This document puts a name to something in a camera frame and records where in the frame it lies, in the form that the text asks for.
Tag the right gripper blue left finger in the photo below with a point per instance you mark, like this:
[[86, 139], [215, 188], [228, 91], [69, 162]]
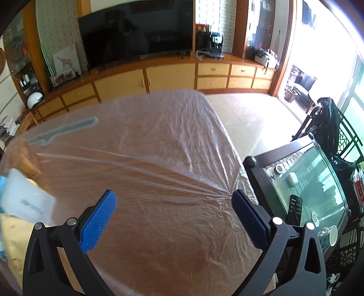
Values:
[[43, 272]]

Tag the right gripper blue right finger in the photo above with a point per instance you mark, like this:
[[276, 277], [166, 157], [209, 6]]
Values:
[[304, 273]]

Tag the yellow paper bag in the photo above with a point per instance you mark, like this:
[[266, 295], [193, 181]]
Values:
[[16, 235]]

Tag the white dental floss box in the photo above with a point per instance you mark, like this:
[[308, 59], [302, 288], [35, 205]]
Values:
[[22, 199]]

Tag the black remote control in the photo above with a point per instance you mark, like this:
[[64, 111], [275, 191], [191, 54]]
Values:
[[294, 210]]

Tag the glass top side table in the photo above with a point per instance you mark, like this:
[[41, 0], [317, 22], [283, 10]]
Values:
[[300, 174]]

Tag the grey table edge strip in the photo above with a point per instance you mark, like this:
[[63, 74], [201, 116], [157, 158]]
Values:
[[46, 138]]

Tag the black jacket on chair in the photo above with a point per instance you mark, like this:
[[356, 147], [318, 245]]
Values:
[[327, 126]]

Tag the stack of books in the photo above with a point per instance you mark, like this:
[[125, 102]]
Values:
[[8, 128]]

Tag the potted plant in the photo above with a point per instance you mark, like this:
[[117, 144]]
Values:
[[290, 93]]

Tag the white helmet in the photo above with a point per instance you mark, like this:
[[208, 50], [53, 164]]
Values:
[[34, 99]]

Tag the wooden tv cabinet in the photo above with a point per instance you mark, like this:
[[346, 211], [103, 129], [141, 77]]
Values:
[[228, 75]]

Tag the black coffee machine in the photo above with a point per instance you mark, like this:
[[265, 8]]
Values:
[[209, 44]]

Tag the black flat television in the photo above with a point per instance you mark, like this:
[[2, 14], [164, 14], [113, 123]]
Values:
[[138, 28]]

